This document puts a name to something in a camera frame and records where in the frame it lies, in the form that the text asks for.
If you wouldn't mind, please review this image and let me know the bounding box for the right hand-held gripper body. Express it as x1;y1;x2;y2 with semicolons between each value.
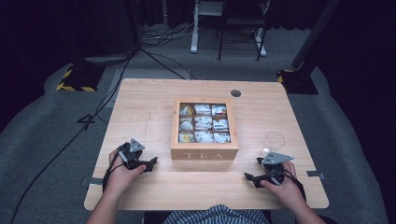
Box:
261;151;295;187

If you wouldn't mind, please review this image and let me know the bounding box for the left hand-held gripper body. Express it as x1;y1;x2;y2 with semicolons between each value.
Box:
117;137;148;171

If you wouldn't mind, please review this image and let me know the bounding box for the clear glass cup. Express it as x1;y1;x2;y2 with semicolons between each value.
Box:
259;131;286;158

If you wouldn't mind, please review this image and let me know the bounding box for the wooden tea box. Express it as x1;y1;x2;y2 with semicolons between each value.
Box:
170;97;240;161

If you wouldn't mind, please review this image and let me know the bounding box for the group of white tea bags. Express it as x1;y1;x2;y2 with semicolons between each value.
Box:
178;103;232;145

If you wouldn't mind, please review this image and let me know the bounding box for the person's left hand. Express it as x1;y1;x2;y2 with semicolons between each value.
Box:
103;150;148;200

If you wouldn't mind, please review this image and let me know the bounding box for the person's right hand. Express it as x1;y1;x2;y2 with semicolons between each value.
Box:
260;161;306;213

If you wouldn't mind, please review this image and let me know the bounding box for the grey tape strip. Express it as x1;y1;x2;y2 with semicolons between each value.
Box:
79;176;105;187
306;170;327;180

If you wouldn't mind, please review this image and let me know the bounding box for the person's striped clothing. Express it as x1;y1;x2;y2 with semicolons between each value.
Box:
163;203;271;224

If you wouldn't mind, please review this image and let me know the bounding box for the yellow black striped stand base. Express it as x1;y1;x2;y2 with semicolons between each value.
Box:
276;68;319;95
55;63;106;93

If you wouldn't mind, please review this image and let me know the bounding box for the black chair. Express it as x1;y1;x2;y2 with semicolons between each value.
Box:
216;0;269;62

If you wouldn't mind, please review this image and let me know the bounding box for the black slanted stand pole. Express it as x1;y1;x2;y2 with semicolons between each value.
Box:
290;0;343;70

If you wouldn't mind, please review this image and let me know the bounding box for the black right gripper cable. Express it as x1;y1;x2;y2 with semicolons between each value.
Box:
274;169;307;202

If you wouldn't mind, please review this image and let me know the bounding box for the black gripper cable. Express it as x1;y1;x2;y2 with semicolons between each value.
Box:
274;169;307;202
102;148;129;194

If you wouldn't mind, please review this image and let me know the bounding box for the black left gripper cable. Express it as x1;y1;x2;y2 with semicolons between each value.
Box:
102;148;129;194

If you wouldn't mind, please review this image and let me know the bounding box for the long black floor cable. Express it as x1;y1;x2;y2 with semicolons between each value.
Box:
8;46;141;224

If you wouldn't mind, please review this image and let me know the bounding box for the thin black floor cable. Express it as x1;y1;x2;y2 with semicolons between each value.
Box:
139;48;198;80

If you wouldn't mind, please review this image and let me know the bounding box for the bundle of floor cables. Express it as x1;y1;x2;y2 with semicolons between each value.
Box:
143;21;195;48

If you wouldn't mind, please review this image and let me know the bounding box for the white desk frame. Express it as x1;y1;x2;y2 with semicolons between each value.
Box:
190;0;271;58

